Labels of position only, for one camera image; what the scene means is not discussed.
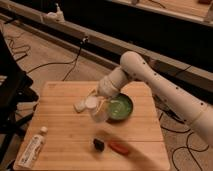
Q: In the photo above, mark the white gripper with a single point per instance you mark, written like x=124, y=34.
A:
x=107, y=91

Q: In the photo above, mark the white ceramic cup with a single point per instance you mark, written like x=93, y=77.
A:
x=98, y=115

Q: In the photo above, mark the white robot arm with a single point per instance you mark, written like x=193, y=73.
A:
x=197, y=114

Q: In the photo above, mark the green ceramic bowl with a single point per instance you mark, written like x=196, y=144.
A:
x=119, y=108

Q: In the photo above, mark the black eraser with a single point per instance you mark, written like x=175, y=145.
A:
x=98, y=144

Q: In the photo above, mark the white crumpled cloth piece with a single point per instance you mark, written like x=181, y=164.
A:
x=88, y=103

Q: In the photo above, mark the orange carrot toy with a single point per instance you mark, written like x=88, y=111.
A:
x=119, y=148

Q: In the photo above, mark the black chair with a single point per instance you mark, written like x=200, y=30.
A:
x=14, y=89

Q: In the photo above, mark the white tube with cap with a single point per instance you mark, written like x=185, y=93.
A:
x=32, y=149

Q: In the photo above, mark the white object on ledge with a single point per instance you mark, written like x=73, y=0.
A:
x=58, y=15

